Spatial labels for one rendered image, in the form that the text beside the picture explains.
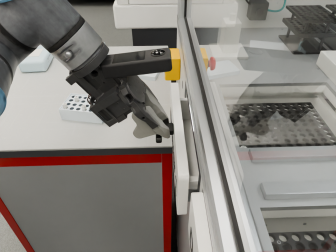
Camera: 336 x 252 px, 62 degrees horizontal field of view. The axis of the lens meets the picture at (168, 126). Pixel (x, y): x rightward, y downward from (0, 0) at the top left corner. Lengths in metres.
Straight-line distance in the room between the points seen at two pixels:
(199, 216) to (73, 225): 0.74
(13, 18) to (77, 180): 0.55
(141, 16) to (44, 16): 0.89
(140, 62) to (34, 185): 0.60
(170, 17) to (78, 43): 0.88
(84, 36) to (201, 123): 0.22
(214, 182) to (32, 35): 0.32
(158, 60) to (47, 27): 0.17
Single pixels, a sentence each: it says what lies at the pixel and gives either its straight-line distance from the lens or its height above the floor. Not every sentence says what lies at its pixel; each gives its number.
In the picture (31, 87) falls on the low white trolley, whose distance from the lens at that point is 1.07.
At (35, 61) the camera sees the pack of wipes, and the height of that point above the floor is 0.80.
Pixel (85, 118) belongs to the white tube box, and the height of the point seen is 0.77.
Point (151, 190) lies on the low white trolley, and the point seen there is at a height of 0.56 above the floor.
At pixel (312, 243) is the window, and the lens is 0.18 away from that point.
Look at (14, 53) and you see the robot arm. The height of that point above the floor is 1.09.
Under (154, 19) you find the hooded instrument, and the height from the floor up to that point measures 0.84.
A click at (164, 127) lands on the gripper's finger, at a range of 0.53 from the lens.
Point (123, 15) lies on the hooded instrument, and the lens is 1.31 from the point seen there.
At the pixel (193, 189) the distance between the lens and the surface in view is 0.51.
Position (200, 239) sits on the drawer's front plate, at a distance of 0.40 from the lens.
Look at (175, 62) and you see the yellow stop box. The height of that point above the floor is 0.90.
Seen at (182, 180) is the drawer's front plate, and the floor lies 0.92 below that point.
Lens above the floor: 1.28
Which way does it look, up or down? 40 degrees down
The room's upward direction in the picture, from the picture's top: straight up
